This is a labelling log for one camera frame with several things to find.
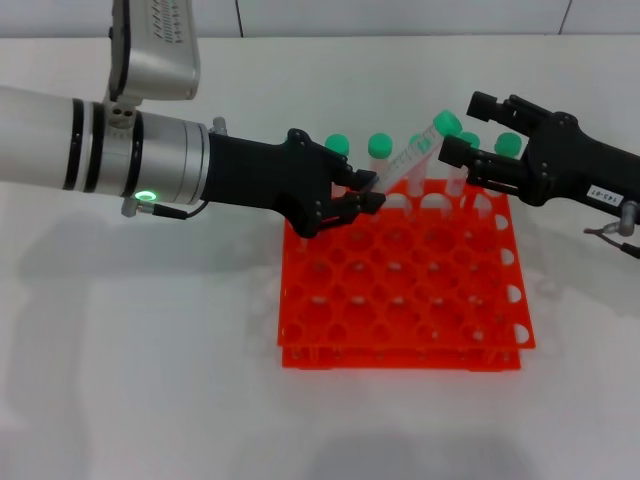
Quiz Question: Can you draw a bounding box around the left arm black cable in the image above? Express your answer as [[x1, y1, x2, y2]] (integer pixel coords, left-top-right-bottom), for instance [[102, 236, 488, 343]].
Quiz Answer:
[[121, 196, 211, 221]]

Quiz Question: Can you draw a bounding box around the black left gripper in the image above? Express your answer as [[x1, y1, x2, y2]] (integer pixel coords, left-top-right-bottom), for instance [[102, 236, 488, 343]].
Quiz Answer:
[[206, 127, 387, 240]]

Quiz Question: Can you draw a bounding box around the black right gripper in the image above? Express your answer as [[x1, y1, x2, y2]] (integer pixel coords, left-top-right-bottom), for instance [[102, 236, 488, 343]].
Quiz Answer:
[[437, 90, 640, 212]]

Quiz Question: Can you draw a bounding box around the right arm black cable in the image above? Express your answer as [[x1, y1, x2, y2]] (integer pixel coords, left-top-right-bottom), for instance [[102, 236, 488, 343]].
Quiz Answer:
[[583, 199, 640, 261]]

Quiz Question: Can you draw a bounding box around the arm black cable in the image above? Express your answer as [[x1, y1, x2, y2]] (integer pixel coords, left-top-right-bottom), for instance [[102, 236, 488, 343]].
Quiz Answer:
[[121, 196, 211, 221], [583, 199, 640, 261]]

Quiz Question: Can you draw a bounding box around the orange test tube rack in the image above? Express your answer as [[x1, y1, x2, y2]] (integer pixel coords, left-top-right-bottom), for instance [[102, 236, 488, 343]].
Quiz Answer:
[[276, 177, 539, 372]]

